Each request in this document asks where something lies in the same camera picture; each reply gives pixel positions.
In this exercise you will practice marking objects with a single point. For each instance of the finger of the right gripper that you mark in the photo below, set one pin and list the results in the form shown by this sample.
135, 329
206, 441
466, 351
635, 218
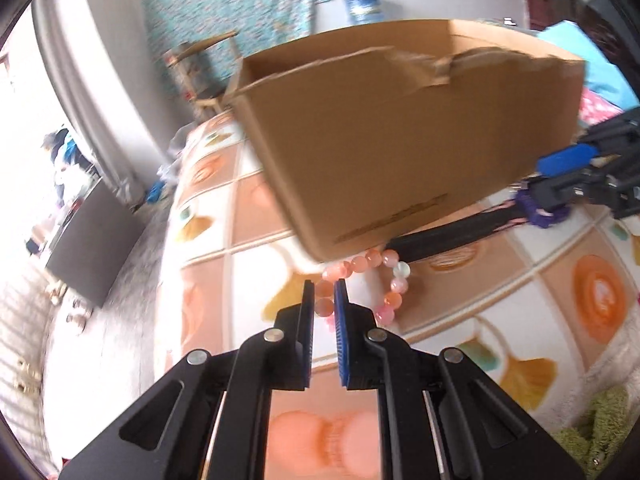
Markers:
619, 194
615, 136

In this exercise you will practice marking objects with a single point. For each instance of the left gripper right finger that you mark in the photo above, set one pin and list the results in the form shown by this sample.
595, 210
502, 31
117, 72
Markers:
440, 416

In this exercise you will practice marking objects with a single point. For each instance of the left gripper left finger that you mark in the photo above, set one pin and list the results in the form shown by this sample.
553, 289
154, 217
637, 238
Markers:
208, 416

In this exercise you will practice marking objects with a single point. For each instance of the purple kids smartwatch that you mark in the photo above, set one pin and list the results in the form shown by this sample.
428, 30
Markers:
518, 210

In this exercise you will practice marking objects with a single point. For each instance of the pink floral blanket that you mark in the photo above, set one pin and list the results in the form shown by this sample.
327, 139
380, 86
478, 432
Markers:
593, 109

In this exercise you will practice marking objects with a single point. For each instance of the blue pillow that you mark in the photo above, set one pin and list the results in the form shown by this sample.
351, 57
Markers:
602, 77

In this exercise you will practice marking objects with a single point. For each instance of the green knitted cloth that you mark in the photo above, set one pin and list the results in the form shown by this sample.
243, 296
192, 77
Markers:
599, 433

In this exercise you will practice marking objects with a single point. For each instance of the ginkgo pattern tablecloth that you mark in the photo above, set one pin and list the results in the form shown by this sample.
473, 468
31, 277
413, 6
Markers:
552, 316

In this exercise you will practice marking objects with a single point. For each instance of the white shoes pair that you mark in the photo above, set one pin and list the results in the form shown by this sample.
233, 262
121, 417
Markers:
79, 314

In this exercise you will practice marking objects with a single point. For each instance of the dark grey cabinet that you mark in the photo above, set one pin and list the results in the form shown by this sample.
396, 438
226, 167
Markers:
93, 244

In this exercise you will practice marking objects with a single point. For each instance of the brown cardboard box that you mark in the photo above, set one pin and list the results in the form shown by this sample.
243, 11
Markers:
369, 132

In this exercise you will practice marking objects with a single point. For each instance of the white plastic bag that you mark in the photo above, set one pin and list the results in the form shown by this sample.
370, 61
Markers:
170, 171

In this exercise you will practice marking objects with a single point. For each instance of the clothes pile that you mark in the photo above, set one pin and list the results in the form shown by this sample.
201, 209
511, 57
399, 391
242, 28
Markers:
64, 154

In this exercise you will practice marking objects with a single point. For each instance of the blue water jug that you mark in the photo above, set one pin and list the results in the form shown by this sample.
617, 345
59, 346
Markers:
361, 12

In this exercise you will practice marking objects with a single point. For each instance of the wooden chair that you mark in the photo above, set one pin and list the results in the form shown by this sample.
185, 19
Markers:
194, 76

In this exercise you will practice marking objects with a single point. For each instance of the grey curtain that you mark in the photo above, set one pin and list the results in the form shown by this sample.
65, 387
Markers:
80, 107

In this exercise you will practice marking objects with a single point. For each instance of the floral teal wall cloth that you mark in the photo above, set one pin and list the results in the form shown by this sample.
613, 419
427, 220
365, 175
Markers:
261, 24

